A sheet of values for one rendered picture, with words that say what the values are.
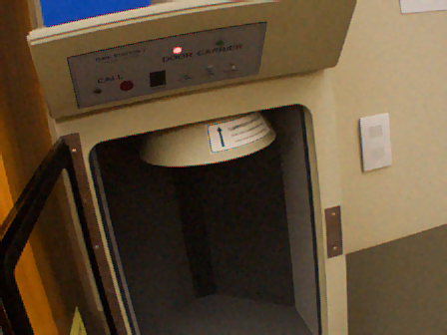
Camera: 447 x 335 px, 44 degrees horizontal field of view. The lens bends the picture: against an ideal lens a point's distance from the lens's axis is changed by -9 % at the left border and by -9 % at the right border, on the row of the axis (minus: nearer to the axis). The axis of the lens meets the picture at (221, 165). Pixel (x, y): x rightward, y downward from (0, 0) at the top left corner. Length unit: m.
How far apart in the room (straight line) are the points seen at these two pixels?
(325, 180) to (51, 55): 0.37
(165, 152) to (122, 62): 0.18
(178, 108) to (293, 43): 0.15
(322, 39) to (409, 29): 0.64
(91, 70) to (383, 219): 0.88
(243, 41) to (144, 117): 0.15
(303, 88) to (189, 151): 0.15
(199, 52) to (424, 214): 0.89
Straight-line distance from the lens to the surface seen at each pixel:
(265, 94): 0.67
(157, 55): 0.57
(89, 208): 0.68
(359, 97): 1.20
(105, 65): 0.56
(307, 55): 0.63
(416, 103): 1.28
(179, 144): 0.70
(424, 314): 1.04
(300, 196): 0.79
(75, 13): 0.53
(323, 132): 0.71
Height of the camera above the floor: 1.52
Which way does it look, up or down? 18 degrees down
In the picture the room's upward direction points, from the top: 9 degrees counter-clockwise
